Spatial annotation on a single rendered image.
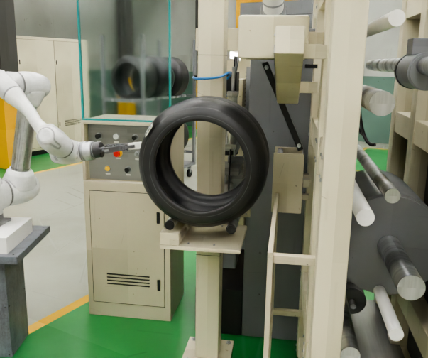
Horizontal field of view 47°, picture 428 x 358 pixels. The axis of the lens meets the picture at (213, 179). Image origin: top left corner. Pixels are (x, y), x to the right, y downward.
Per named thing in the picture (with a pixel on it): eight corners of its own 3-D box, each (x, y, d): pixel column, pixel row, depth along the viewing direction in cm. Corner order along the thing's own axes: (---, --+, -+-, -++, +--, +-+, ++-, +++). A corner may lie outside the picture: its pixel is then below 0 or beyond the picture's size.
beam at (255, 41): (249, 60, 238) (250, 27, 234) (303, 60, 234) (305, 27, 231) (236, 58, 179) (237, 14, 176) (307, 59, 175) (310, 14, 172)
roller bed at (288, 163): (272, 201, 266) (275, 146, 259) (300, 202, 264) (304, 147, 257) (271, 212, 247) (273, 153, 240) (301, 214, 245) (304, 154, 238)
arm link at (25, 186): (-7, 200, 284) (25, 193, 302) (11, 212, 277) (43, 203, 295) (6, 67, 259) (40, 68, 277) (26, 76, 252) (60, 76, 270)
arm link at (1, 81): (7, 83, 242) (30, 83, 253) (-14, 62, 248) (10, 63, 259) (-1, 105, 248) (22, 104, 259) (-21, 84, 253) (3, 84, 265)
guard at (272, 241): (270, 312, 270) (275, 188, 254) (273, 313, 269) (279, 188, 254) (260, 430, 183) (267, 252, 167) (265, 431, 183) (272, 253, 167)
